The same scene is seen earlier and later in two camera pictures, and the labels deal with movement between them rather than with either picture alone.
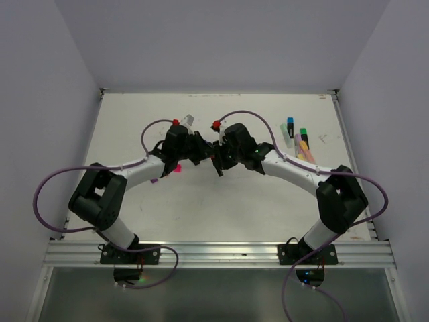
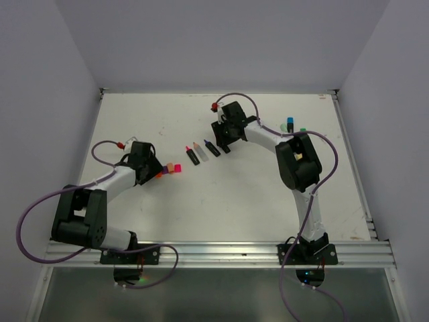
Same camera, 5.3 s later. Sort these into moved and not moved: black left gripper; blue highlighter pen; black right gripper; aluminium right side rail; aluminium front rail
Moved: black left gripper; black right gripper
Not moved: aluminium right side rail; blue highlighter pen; aluminium front rail
